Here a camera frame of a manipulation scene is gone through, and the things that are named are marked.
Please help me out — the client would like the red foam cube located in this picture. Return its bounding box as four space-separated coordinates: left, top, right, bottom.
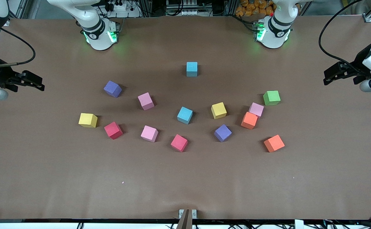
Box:
104 121 123 140
170 134 188 152

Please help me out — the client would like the orange foam cube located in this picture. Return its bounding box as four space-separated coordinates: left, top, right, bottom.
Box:
264 135 285 153
241 112 258 129

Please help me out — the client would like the pink foam cube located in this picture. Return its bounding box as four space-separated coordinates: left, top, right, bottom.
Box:
141 125 159 142
249 102 265 118
138 92 155 111

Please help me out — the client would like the yellow foam cube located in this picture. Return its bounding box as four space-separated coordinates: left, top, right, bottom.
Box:
211 102 227 120
78 113 98 128

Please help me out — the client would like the purple foam cube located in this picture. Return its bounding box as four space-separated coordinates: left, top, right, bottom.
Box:
214 124 232 142
103 80 122 98

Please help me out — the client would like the blue foam cube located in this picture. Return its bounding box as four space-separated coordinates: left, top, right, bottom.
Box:
177 107 193 125
186 62 198 77

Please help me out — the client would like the green foam cube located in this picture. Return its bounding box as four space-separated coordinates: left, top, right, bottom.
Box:
263 90 281 106

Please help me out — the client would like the orange snack bag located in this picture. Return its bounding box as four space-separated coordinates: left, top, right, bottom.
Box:
235 0 276 17

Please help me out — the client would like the white power strip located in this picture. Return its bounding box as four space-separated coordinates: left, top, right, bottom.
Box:
104 0 141 18

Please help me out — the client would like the silver equipment box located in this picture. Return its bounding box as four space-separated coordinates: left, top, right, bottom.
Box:
166 0 205 16

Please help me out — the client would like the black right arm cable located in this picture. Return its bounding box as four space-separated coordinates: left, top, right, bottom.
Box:
0 27 36 68

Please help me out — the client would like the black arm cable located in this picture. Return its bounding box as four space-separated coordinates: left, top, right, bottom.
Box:
0 27 36 68
319 0 368 75

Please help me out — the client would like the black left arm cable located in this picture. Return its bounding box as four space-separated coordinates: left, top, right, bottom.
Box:
319 0 368 75

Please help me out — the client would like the small metal bracket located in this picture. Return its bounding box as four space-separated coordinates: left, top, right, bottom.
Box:
179 209 197 219

